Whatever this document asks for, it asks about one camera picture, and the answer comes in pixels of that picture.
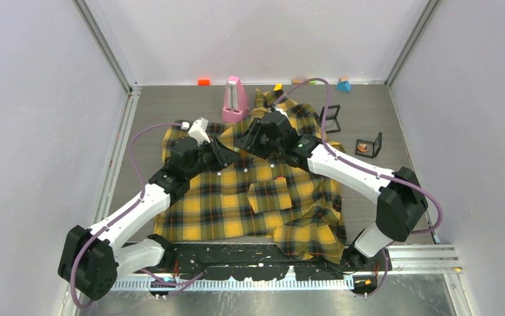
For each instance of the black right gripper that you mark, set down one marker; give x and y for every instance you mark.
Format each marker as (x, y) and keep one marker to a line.
(249, 141)

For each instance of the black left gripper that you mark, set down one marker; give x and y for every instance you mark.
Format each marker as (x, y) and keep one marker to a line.
(220, 153)

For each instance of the yellow plaid flannel shirt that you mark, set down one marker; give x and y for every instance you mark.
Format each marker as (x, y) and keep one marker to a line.
(300, 211)

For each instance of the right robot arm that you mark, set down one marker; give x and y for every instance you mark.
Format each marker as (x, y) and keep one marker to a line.
(399, 200)

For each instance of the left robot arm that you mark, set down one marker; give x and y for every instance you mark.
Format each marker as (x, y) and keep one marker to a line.
(94, 258)

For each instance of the pink metronome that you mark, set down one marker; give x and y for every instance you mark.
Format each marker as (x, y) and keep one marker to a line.
(236, 105)

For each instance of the yellow curved block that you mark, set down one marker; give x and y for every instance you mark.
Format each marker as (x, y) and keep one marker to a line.
(277, 87)

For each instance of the tan and green blocks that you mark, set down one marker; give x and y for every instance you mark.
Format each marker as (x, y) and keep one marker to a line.
(300, 80)

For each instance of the black display box far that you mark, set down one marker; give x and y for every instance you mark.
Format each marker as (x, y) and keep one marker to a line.
(332, 124)

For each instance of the black display box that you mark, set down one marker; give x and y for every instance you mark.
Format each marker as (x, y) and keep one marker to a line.
(332, 124)
(374, 147)

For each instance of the blue triangle block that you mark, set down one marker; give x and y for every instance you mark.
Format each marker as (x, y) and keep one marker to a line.
(344, 85)

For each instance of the black display box near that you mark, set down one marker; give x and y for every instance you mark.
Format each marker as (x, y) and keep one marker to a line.
(374, 147)

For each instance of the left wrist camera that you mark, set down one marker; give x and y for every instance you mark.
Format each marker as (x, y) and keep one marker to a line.
(198, 131)

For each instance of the red block at wall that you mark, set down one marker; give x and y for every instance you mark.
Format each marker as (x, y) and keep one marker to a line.
(204, 82)

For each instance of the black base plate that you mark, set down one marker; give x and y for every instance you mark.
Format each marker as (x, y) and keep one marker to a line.
(260, 262)

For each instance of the aluminium frame rail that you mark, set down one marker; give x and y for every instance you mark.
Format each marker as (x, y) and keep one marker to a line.
(405, 260)

